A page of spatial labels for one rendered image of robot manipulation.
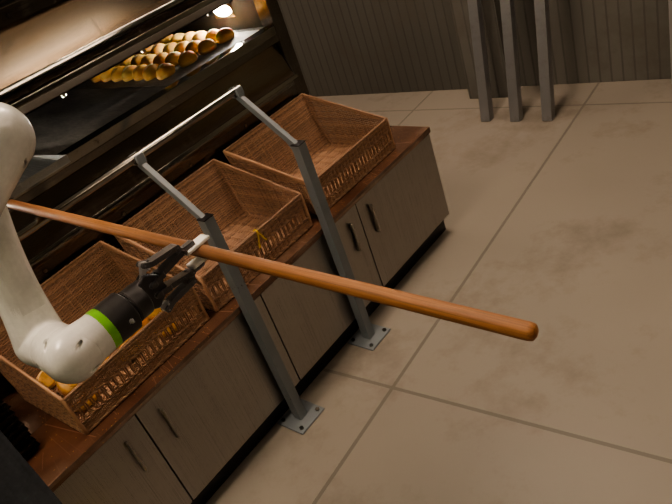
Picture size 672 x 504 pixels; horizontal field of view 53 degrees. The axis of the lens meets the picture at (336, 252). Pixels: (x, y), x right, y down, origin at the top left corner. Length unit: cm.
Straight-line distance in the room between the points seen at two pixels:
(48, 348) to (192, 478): 122
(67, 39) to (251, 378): 135
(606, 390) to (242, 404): 128
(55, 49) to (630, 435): 228
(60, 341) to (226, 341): 110
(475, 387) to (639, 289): 78
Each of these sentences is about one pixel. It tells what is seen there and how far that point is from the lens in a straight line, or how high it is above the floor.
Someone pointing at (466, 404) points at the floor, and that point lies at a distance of 255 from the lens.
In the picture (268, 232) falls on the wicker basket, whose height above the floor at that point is 69.
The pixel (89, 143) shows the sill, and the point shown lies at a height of 117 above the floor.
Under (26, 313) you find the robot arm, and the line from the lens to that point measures 144.
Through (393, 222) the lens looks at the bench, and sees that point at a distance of 300.
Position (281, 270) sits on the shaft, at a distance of 131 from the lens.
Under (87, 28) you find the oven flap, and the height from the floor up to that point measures 151.
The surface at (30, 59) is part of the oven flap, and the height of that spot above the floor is 151.
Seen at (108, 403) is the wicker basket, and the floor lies 61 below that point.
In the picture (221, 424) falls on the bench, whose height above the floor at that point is 25.
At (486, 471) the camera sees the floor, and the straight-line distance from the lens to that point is 235.
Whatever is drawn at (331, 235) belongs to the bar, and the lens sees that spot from 260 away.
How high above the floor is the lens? 186
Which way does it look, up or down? 32 degrees down
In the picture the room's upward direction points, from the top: 20 degrees counter-clockwise
